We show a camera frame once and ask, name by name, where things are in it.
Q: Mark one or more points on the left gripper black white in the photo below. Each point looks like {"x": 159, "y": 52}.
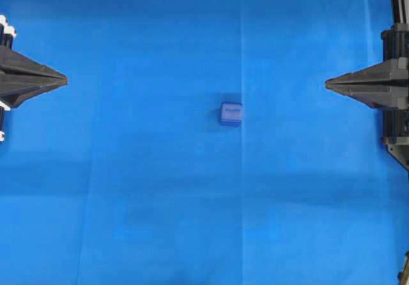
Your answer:
{"x": 14, "y": 63}

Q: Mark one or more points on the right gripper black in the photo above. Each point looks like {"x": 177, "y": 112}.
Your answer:
{"x": 393, "y": 98}

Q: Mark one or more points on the blue cube block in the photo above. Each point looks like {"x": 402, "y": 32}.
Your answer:
{"x": 231, "y": 114}

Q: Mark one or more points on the blue table cover sheet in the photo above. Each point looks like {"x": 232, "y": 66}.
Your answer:
{"x": 125, "y": 175}

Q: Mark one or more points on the black aluminium frame post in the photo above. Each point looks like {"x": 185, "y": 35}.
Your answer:
{"x": 400, "y": 14}

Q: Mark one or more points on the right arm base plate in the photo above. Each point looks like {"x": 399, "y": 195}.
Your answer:
{"x": 398, "y": 147}

